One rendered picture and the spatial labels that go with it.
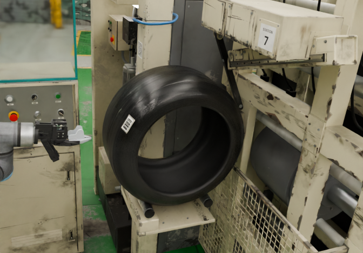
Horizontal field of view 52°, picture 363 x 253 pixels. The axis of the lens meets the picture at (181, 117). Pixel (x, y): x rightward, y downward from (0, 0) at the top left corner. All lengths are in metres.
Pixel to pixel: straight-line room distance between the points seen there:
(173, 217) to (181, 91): 0.65
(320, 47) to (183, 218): 0.98
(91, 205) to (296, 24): 2.39
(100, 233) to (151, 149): 1.18
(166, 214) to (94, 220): 1.32
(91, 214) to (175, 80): 1.89
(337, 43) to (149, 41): 0.82
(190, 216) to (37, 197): 0.98
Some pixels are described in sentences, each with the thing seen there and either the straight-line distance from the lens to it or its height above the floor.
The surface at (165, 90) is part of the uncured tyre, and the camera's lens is 1.42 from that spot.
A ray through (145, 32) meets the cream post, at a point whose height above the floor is 1.60.
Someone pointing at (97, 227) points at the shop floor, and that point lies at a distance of 3.00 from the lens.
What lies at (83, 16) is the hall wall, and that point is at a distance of 10.61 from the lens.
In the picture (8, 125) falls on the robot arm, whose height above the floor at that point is 1.32.
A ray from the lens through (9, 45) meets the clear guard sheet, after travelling 2.05.
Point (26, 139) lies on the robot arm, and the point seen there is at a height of 1.28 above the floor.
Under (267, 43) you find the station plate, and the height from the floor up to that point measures 1.68.
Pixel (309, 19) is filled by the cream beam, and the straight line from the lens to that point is 1.30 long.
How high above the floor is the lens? 1.93
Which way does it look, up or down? 23 degrees down
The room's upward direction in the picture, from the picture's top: 5 degrees clockwise
